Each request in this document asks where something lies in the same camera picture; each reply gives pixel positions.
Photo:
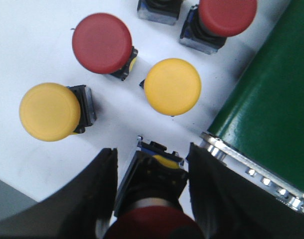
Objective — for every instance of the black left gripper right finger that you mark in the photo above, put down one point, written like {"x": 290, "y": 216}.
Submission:
{"x": 227, "y": 206}

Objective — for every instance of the black push button base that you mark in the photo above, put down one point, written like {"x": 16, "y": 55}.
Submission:
{"x": 161, "y": 11}

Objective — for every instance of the green conveyor belt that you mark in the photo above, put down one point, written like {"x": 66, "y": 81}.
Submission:
{"x": 263, "y": 118}

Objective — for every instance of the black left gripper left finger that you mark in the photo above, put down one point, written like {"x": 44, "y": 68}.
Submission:
{"x": 82, "y": 209}

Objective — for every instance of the yellow mushroom push button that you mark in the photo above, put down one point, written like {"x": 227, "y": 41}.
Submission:
{"x": 51, "y": 111}
{"x": 172, "y": 86}

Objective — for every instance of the aluminium conveyor side rail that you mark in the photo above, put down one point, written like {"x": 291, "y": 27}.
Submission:
{"x": 263, "y": 178}

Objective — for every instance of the red mushroom push button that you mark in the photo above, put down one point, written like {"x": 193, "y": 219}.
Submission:
{"x": 147, "y": 200}
{"x": 209, "y": 23}
{"x": 102, "y": 44}

